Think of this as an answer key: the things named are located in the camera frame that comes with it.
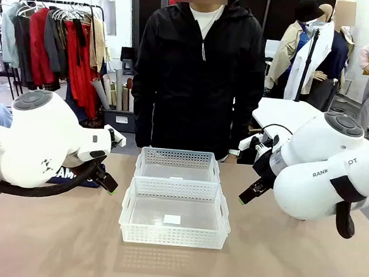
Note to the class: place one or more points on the grey paper roll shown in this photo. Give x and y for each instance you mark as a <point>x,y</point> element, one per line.
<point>119,89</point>
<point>108,89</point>
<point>100,93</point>

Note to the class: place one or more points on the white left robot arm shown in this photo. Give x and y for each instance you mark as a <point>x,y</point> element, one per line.
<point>29,134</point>

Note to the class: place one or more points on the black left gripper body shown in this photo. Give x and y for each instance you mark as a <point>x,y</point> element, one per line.
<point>100,171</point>

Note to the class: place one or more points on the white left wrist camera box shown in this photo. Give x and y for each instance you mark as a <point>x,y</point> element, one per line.
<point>118,138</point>

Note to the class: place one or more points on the person in black jacket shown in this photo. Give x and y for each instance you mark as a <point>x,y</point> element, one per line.
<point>187,91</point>

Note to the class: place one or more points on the wristwatch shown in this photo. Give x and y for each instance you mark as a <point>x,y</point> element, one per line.
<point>234,152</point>

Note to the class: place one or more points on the white perforated plastic basket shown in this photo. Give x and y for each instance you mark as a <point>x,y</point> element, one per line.
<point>176,158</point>
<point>171,236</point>

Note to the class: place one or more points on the dark grey hanging garment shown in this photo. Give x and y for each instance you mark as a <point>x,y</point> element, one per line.
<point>21,48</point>

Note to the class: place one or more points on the brown paper roll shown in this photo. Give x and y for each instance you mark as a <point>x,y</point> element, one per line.
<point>130,93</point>

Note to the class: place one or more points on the person's left forearm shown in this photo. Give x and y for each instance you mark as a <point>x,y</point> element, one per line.
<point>248,130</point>

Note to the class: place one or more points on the beige hanging garment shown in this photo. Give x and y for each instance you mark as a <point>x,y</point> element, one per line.
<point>98,43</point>

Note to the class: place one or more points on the mannequin in beige coat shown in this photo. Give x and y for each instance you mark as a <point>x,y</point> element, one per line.
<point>282,59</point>

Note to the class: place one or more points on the light grey hanging jacket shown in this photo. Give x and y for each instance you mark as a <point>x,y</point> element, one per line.
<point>8,34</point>

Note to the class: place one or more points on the mannequin in black skirt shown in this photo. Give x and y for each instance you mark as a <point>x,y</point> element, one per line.
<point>324,91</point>

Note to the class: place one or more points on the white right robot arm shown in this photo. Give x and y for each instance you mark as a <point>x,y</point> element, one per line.
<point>307,191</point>

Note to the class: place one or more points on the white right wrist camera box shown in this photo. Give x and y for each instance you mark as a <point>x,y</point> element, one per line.
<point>247,143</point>

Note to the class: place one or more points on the person's left hand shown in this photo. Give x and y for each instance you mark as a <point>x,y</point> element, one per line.
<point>232,159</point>

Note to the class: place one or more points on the black metal clothes rack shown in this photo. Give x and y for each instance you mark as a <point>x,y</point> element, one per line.
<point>98,12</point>

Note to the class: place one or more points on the red hanging jacket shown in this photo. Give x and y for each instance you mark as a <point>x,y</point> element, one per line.
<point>40,46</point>

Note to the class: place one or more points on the black stand pole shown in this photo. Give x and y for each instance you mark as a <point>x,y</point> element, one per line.
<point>307,64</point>

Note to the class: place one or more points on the white background table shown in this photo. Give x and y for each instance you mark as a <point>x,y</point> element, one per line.
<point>287,114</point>

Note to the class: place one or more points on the figure in navy top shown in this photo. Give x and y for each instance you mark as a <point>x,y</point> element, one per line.
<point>339,57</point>

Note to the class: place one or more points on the black storage box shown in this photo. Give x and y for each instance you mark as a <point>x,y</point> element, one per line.
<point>119,121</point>

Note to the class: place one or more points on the white wall panel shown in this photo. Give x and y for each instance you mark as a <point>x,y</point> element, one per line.
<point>109,17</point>

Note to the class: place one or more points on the black bucket hat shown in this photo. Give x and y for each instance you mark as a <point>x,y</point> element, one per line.
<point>307,11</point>

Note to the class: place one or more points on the white coat on mannequin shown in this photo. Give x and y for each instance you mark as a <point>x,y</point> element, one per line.
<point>316,59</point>

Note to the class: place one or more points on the red hanging dress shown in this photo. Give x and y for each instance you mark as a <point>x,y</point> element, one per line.
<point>81,74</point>

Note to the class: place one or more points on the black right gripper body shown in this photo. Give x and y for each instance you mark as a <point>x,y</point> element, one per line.
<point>264,168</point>

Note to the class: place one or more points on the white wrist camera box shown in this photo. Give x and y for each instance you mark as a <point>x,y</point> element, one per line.
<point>118,138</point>
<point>247,143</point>

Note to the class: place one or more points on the black stool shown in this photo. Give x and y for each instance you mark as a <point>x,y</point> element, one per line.
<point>128,60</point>

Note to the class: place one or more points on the black hanging scarf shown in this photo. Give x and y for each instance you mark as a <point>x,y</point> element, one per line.
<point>80,39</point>

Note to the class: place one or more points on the person's right forearm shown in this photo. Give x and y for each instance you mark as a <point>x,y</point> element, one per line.
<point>142,123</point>

